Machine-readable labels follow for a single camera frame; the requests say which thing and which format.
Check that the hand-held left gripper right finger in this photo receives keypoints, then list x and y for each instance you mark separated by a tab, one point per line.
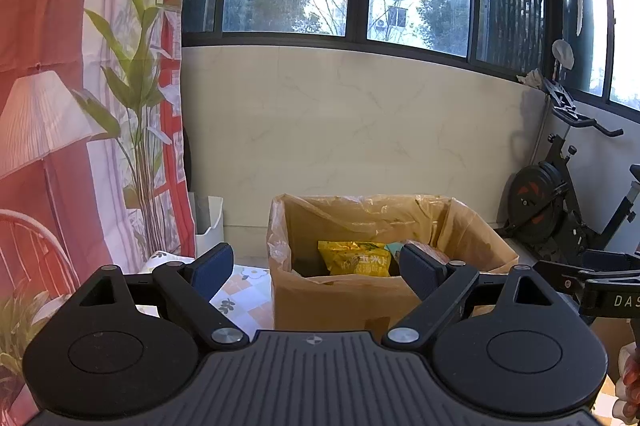
422	273

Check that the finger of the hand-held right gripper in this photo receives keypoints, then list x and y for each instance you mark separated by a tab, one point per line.
562	278
610	262

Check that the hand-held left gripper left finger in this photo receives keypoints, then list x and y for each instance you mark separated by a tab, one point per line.
212	273

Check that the teal snack packet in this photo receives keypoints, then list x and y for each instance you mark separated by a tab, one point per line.
395	249

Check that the yellow snack packet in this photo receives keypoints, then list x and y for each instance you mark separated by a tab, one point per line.
355	258

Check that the cardboard box with panda print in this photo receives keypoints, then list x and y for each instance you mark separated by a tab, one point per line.
330	306

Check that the person's right hand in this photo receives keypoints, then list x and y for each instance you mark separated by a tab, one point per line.
631	381

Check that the floral checked tablecloth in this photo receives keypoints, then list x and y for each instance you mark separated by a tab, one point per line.
245	301

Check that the white plastic bin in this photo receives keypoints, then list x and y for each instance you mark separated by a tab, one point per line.
210	231

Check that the plain brown carton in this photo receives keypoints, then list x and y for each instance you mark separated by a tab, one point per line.
607	341

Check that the black exercise bike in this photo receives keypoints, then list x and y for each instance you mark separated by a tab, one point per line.
545	201

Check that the printed wall backdrop cloth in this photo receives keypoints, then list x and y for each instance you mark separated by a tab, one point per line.
60	31

